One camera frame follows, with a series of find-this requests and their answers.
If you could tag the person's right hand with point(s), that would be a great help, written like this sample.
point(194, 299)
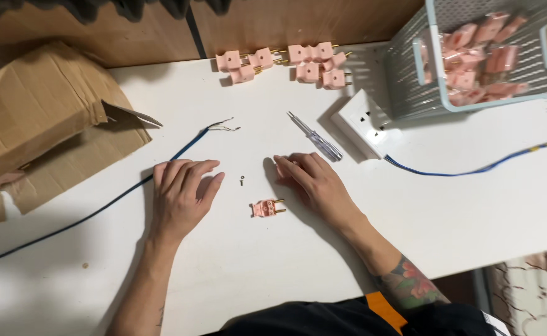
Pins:
point(322, 186)

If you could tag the white wall socket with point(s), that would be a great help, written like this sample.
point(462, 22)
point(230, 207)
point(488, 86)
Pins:
point(362, 122)

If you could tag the cluster of assembled pink plugs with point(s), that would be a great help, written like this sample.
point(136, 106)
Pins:
point(308, 71)

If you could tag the torn cardboard box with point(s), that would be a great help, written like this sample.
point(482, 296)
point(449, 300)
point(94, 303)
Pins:
point(40, 107)

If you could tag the pale pink plastic piece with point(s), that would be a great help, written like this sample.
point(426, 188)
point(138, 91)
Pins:
point(3, 179)

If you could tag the person's left hand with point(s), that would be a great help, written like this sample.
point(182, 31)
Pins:
point(177, 200)

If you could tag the floral patterned fabric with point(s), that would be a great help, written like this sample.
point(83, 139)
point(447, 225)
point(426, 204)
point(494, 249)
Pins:
point(534, 298)

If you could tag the open pink plug base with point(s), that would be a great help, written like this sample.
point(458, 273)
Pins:
point(265, 208)

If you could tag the person's black shirt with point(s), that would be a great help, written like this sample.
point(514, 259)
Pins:
point(329, 319)

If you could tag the dark cloth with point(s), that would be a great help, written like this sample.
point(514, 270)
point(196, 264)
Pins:
point(86, 9)

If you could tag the pile of pink plugs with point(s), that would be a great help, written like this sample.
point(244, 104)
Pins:
point(464, 60)

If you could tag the pale mesh basket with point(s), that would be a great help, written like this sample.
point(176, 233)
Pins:
point(408, 70)

